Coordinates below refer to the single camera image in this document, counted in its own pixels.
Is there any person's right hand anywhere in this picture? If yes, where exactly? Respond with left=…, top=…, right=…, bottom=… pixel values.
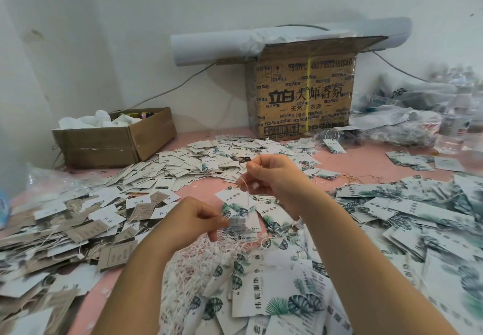
left=237, top=153, right=326, bottom=219

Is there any person's left hand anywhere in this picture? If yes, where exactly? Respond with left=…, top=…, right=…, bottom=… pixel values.
left=147, top=197, right=229, bottom=260

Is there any pile of white strings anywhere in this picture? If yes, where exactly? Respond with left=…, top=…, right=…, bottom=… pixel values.
left=158, top=229, right=254, bottom=335

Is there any heap of small tags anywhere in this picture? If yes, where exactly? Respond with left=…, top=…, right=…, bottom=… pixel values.
left=102, top=135, right=342, bottom=192

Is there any pile of brown white tags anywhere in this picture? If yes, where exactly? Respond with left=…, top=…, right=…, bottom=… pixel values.
left=0, top=184, right=181, bottom=335

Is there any pile of green leaf tags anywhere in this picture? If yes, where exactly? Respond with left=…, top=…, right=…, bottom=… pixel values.
left=181, top=173, right=483, bottom=335

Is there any person's left forearm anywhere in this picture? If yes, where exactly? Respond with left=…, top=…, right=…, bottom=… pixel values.
left=92, top=244, right=188, bottom=335

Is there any person's right forearm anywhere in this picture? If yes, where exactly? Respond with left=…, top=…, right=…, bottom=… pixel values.
left=298, top=199, right=457, bottom=335

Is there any large printed cardboard box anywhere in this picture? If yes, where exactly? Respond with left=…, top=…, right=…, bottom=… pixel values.
left=245, top=36, right=388, bottom=139

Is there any small open cardboard box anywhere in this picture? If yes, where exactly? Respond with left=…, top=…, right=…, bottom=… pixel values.
left=52, top=107, right=178, bottom=170

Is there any white crumpled material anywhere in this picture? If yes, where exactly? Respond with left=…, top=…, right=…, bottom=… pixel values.
left=57, top=110, right=143, bottom=130

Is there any clear plastic bag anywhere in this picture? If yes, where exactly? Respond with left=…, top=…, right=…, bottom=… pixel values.
left=24, top=165, right=86, bottom=200

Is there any white roll in plastic wrap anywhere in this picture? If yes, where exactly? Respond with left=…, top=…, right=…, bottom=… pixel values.
left=171, top=17, right=413, bottom=67

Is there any heap of clear plastic bags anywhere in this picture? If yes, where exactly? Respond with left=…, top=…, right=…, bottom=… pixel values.
left=351, top=63, right=483, bottom=154

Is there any blue tissue pack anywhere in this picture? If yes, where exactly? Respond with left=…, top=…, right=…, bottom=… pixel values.
left=0, top=189, right=11, bottom=230

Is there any black cable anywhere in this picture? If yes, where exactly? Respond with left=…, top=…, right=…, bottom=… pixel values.
left=121, top=61, right=217, bottom=112

